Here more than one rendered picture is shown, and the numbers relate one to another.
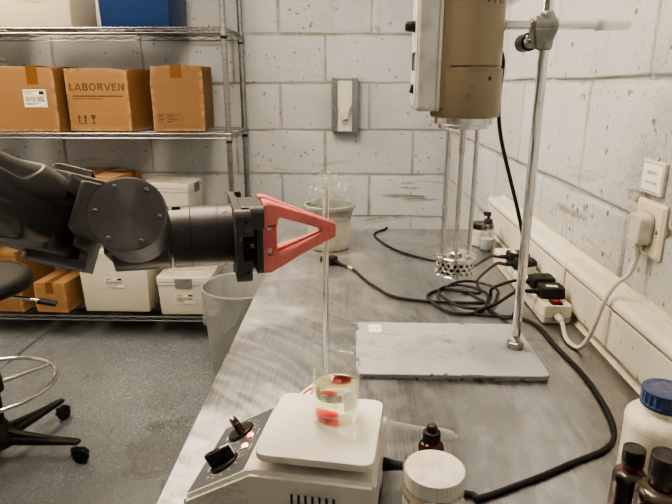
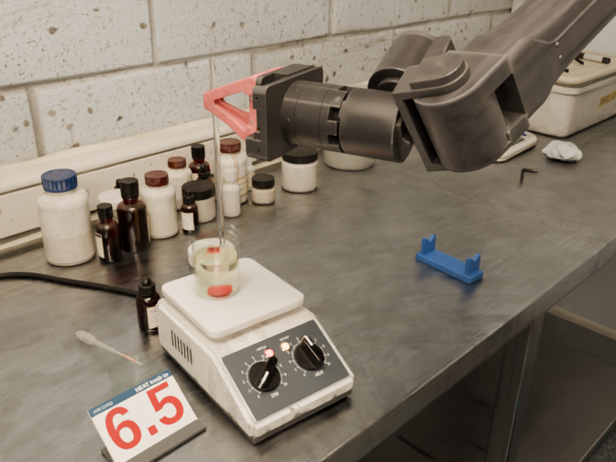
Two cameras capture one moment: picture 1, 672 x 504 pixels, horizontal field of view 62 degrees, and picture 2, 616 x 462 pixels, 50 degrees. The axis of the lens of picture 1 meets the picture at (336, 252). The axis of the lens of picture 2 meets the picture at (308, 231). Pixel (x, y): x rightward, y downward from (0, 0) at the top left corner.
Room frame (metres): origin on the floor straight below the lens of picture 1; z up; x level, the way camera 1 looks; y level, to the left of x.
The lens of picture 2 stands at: (0.93, 0.49, 1.21)
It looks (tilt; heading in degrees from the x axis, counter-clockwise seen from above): 25 degrees down; 222
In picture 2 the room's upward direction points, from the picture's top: 1 degrees clockwise
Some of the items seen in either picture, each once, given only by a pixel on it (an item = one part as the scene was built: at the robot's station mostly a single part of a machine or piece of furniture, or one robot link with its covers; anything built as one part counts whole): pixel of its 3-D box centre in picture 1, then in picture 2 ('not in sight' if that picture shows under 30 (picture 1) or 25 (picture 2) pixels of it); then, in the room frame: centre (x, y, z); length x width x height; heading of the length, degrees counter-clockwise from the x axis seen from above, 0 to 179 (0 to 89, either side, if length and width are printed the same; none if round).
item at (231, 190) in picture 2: not in sight; (231, 192); (0.26, -0.29, 0.79); 0.03 x 0.03 x 0.08
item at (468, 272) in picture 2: not in sight; (449, 257); (0.17, 0.08, 0.77); 0.10 x 0.03 x 0.04; 83
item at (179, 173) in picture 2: not in sight; (178, 182); (0.30, -0.39, 0.79); 0.05 x 0.05 x 0.09
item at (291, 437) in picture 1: (323, 428); (232, 294); (0.52, 0.01, 0.83); 0.12 x 0.12 x 0.01; 81
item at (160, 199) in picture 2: not in sight; (159, 203); (0.39, -0.32, 0.80); 0.06 x 0.06 x 0.10
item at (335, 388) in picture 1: (333, 389); (216, 261); (0.54, 0.00, 0.87); 0.06 x 0.05 x 0.08; 68
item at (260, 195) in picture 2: not in sight; (263, 189); (0.18, -0.30, 0.77); 0.04 x 0.04 x 0.04
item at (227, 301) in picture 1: (244, 331); not in sight; (2.13, 0.38, 0.22); 0.33 x 0.33 x 0.41
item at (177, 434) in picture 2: not in sight; (148, 419); (0.67, 0.05, 0.77); 0.09 x 0.06 x 0.04; 178
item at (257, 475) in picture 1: (300, 460); (246, 337); (0.53, 0.04, 0.79); 0.22 x 0.13 x 0.08; 81
